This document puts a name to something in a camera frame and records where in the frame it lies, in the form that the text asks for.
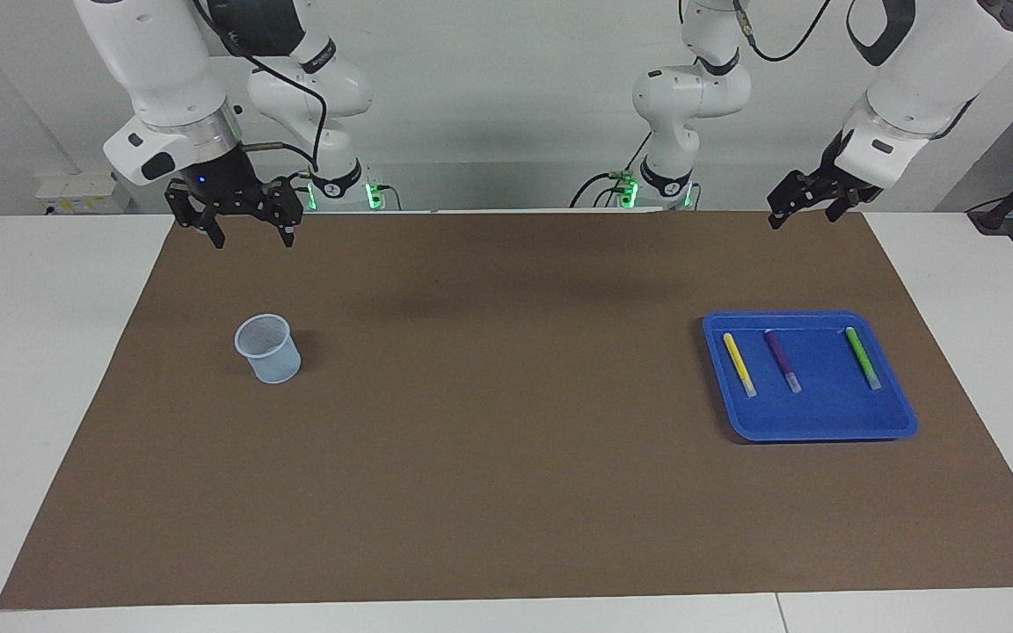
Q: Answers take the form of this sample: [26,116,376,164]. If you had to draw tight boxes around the translucent plastic cup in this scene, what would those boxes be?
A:
[234,313,302,385]

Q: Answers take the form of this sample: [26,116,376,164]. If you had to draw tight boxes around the purple marker pen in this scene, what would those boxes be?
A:
[763,329,802,394]

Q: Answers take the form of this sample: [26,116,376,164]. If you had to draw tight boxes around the brown table mat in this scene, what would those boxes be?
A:
[0,209,1013,610]

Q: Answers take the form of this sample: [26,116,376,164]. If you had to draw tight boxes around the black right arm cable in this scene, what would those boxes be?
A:
[193,0,330,173]

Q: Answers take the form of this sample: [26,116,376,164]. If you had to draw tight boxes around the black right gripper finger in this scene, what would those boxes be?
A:
[164,179,226,250]
[253,176,305,248]

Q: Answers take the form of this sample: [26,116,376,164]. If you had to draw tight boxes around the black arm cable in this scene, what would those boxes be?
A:
[732,0,834,63]
[193,0,330,173]

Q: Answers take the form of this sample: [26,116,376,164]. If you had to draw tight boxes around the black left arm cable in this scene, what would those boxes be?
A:
[732,0,834,63]

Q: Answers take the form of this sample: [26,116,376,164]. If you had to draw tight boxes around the blue plastic tray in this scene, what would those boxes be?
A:
[702,309,919,443]

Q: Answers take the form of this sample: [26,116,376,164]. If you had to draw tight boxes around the black base cables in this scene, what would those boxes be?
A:
[569,130,653,209]

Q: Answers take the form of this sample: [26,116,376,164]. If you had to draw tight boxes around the yellow marker pen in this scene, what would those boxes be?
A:
[723,332,758,398]

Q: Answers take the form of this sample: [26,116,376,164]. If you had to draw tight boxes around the green marker pen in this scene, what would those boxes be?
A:
[844,326,883,391]

